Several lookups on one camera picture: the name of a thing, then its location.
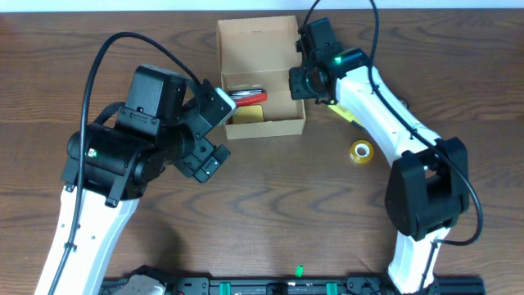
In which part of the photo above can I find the yellow sticky note pad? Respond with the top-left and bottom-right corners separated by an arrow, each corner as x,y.
232,105 -> 264,125

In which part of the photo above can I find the brown cardboard box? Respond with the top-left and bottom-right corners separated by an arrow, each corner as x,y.
217,16 -> 306,140

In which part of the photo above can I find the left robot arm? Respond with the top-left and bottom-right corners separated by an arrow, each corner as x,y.
35,65 -> 236,294

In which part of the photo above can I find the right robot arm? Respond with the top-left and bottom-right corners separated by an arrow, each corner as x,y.
289,18 -> 469,294

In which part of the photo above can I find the yellow highlighter marker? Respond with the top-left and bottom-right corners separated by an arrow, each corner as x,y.
327,103 -> 364,129

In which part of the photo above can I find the clear adhesive tape roll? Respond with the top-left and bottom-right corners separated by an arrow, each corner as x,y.
350,139 -> 374,164

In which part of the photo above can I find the small green clip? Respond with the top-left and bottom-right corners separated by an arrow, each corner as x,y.
295,265 -> 304,278

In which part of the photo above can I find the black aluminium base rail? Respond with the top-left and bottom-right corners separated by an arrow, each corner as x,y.
97,265 -> 485,295

